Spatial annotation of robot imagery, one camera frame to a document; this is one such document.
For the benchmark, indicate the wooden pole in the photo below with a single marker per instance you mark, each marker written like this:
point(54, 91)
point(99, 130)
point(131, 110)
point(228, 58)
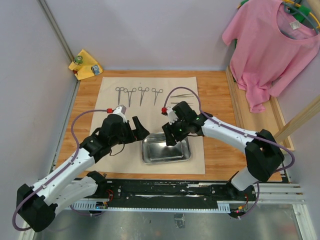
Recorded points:
point(312, 109)

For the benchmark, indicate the pink t-shirt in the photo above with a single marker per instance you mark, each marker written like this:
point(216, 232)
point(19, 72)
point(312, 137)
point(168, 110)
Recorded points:
point(272, 48)

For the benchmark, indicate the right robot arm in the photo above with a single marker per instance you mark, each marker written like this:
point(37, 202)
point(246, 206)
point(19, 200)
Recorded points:
point(263, 155)

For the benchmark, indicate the yellow printed cloth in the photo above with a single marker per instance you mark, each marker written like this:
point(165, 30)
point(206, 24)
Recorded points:
point(85, 66)

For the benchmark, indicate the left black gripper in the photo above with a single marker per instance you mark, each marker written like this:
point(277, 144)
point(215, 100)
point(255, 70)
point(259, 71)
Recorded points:
point(140, 132)

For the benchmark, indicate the stainless steel tray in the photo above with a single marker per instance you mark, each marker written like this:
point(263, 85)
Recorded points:
point(155, 150)

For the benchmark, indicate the beige cloth wrap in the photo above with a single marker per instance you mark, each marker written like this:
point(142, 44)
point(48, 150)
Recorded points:
point(128, 159)

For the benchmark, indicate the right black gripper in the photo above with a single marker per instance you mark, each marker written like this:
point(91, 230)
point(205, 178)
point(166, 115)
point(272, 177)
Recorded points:
point(168, 130)

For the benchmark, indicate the green clothes hanger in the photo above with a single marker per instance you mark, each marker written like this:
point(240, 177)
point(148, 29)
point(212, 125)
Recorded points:
point(295, 7)

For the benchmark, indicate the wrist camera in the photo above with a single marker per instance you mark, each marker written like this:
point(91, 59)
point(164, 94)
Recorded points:
point(120, 111)
point(170, 113)

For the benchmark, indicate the long steel hemostat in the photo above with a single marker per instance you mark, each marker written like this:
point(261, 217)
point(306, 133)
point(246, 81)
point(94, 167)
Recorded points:
point(156, 93)

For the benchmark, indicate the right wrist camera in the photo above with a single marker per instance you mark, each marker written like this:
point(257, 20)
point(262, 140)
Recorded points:
point(170, 113)

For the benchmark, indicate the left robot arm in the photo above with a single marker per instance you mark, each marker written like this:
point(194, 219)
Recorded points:
point(40, 203)

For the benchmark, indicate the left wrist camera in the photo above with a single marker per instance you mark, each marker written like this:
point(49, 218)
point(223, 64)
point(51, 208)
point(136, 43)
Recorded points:
point(120, 111)

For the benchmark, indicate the steel surgical forceps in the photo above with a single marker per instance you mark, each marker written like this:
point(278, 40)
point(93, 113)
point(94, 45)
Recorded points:
point(188, 95)

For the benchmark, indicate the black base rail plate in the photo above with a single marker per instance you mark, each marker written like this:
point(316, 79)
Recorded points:
point(171, 194)

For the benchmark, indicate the steel hemostat clamp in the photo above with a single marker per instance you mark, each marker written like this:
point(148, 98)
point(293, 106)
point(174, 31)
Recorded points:
point(142, 90)

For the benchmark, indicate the steel surgical scissors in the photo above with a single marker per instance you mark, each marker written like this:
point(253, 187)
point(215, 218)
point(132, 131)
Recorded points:
point(119, 91)

